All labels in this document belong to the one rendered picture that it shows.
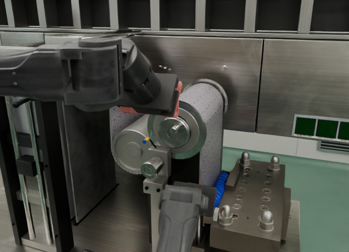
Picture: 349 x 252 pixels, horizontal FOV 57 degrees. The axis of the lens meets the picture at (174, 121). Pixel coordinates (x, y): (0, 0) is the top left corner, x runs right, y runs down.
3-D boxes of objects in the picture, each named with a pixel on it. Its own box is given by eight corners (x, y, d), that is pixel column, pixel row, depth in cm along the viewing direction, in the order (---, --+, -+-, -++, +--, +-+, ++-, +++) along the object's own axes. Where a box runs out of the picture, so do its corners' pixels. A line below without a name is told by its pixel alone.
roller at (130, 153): (112, 169, 86) (110, 127, 82) (151, 135, 108) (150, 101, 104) (154, 176, 82) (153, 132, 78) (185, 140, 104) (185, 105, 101)
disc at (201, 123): (144, 150, 80) (149, 94, 75) (145, 149, 80) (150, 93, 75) (201, 166, 76) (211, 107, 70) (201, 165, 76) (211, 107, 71)
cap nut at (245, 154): (238, 165, 106) (239, 153, 105) (240, 160, 110) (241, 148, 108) (249, 167, 105) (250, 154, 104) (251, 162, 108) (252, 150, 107)
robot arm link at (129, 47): (126, 70, 42) (139, 34, 43) (83, 66, 44) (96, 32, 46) (145, 94, 48) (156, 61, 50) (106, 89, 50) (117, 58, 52)
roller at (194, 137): (150, 146, 79) (155, 102, 75) (184, 116, 102) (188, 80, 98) (195, 158, 75) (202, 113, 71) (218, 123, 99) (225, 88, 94)
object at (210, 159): (198, 219, 82) (199, 153, 76) (217, 176, 103) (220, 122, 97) (199, 219, 82) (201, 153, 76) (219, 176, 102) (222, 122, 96)
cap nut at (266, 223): (257, 230, 75) (258, 214, 73) (258, 221, 78) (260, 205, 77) (273, 234, 74) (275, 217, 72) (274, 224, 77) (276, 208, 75)
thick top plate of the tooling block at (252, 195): (209, 246, 78) (210, 225, 76) (236, 172, 114) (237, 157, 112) (277, 263, 73) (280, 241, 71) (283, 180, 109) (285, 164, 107)
